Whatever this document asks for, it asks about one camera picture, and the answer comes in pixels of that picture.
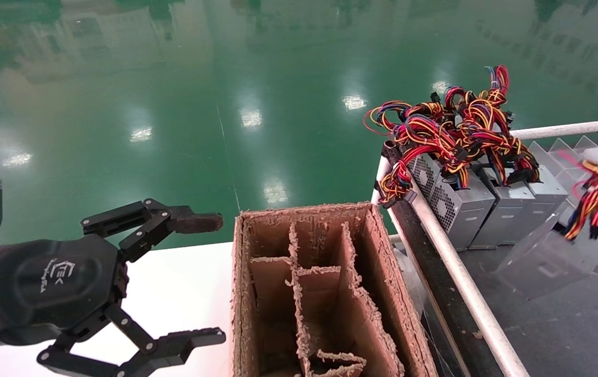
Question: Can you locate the long white cart rail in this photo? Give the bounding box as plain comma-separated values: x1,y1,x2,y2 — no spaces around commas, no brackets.
371,156,531,377

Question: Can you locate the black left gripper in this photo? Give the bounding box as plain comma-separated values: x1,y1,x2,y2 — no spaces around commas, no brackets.
0,199,227,377

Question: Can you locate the worn cardboard divider box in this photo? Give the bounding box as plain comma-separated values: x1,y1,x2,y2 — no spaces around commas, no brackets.
231,203,438,377

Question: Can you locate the dark grey cart deck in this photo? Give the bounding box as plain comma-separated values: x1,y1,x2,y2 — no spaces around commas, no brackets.
456,209,598,377

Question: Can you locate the clear plastic divider tray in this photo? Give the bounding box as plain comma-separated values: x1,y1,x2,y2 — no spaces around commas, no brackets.
529,134,598,294

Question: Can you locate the short white cart rail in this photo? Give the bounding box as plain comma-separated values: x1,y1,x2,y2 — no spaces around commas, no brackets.
511,121,598,140

